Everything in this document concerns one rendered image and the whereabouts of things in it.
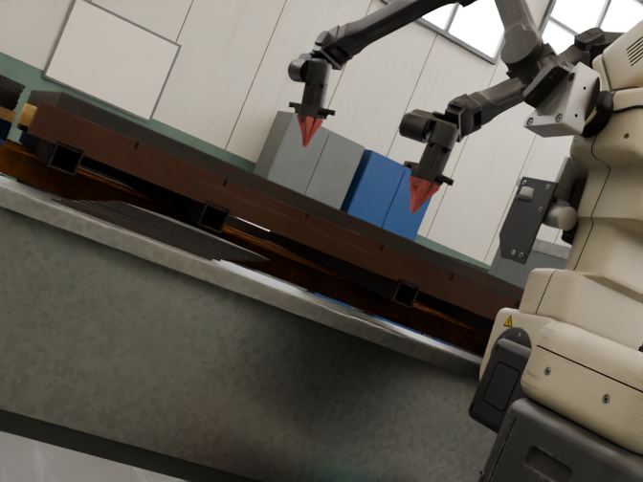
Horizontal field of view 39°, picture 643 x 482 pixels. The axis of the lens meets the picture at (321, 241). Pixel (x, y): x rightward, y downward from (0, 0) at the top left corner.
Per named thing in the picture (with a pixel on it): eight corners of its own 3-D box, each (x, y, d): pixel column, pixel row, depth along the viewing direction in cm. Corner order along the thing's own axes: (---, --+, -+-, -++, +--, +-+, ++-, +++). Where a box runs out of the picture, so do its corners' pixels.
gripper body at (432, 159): (400, 167, 200) (413, 137, 200) (437, 186, 204) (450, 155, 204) (414, 170, 194) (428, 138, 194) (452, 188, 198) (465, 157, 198)
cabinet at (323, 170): (227, 275, 1011) (294, 112, 1010) (213, 267, 1054) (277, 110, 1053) (302, 303, 1056) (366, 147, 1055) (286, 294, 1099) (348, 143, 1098)
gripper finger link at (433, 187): (387, 202, 201) (404, 163, 201) (413, 214, 203) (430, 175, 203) (401, 206, 194) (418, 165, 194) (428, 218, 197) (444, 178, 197)
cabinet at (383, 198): (310, 305, 1060) (373, 150, 1060) (294, 295, 1104) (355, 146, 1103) (378, 331, 1106) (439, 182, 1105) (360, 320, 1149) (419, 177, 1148)
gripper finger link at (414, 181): (396, 207, 201) (412, 167, 201) (422, 218, 204) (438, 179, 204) (410, 210, 195) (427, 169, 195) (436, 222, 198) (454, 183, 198)
